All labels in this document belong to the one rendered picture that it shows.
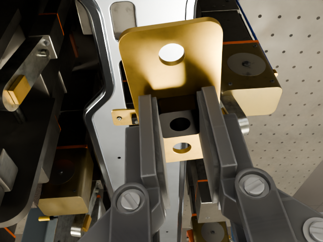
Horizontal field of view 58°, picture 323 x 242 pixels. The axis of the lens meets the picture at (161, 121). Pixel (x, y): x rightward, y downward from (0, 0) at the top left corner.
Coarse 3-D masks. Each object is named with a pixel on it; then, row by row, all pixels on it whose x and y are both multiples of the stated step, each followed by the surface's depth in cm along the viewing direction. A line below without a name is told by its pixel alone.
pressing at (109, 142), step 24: (96, 0) 35; (120, 0) 36; (144, 0) 36; (168, 0) 36; (192, 0) 37; (96, 24) 37; (144, 24) 38; (96, 48) 40; (168, 48) 41; (120, 72) 44; (96, 96) 48; (120, 96) 47; (96, 120) 51; (96, 144) 55; (120, 144) 57; (120, 168) 63; (168, 168) 64; (168, 216) 82; (168, 240) 96
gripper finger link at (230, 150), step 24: (216, 96) 11; (216, 120) 10; (216, 144) 10; (240, 144) 11; (216, 168) 10; (240, 168) 10; (216, 192) 11; (288, 216) 9; (312, 216) 9; (312, 240) 8
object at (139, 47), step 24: (168, 24) 10; (192, 24) 10; (216, 24) 10; (120, 48) 11; (144, 48) 11; (192, 48) 11; (216, 48) 11; (144, 72) 11; (168, 72) 12; (192, 72) 12; (216, 72) 12; (168, 96) 13; (192, 96) 12; (168, 120) 12; (192, 120) 12; (168, 144) 15; (192, 144) 15
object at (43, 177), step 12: (72, 36) 71; (72, 48) 72; (72, 60) 71; (60, 72) 61; (60, 84) 62; (60, 96) 62; (60, 108) 61; (48, 144) 50; (48, 156) 50; (48, 168) 50; (48, 180) 50
